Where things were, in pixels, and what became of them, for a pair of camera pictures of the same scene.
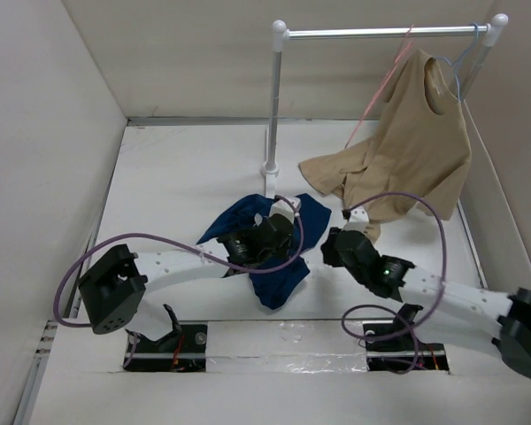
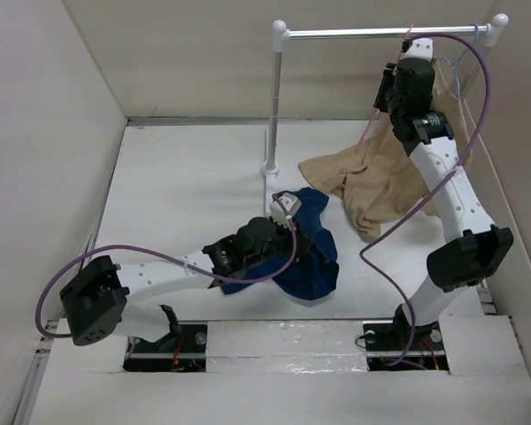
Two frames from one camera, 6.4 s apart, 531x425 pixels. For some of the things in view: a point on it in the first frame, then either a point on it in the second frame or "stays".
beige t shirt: [421, 145] stays
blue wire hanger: [455, 65] stays
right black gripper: [329, 249] to [390, 73]
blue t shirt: [273, 286] to [312, 273]
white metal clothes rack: [280, 34] stays
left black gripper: [282, 253] stays
